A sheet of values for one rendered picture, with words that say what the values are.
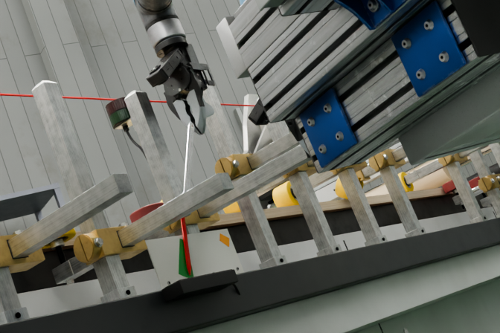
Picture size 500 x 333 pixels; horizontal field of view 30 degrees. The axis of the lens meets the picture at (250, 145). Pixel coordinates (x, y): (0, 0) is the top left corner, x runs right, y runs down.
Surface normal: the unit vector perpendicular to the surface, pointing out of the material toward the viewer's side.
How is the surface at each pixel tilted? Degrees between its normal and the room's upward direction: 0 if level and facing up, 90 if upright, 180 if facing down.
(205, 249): 90
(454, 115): 90
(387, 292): 90
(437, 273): 90
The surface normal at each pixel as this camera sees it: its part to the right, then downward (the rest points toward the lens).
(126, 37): 0.46, -0.40
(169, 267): 0.74, -0.43
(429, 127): -0.81, 0.18
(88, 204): -0.56, 0.01
